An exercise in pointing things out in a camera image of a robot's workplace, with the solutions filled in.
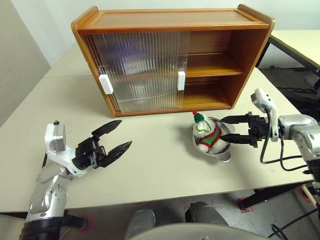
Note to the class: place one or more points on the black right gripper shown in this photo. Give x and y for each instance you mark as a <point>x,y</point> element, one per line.
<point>258,127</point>

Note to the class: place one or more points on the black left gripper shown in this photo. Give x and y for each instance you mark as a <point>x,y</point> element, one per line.
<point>90,155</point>

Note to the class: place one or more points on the white plush toy green hat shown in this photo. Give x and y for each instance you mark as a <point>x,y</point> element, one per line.
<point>211,136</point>

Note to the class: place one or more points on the ribbed glass sliding door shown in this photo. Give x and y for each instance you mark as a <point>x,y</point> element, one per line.
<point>185,45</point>
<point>120,82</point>

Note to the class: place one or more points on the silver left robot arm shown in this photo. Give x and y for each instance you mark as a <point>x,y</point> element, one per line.
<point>50,195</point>

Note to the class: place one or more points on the wooden cabinet with shelf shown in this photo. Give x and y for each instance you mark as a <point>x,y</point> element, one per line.
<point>175,17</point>

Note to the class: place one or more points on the metal bowl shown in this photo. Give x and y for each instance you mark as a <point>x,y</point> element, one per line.
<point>220,157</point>

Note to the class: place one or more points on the black table leg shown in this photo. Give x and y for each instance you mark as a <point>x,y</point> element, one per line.
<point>75,222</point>
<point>270,196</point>

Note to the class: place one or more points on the dark grey rounded shape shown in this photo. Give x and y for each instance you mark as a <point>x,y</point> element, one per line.
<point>205,215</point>
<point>140,223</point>

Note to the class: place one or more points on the pale grey curved robot torso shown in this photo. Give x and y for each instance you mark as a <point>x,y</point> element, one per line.
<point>195,232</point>

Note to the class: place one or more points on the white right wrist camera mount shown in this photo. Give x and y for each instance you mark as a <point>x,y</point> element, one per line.
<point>262,98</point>

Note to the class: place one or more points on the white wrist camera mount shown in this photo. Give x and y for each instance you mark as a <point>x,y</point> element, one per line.
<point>262,98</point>
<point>56,142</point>

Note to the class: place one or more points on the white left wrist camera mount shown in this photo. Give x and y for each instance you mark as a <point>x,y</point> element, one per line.
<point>56,142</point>

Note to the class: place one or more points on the beige table with black frame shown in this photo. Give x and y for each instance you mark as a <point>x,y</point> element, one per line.
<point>295,40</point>

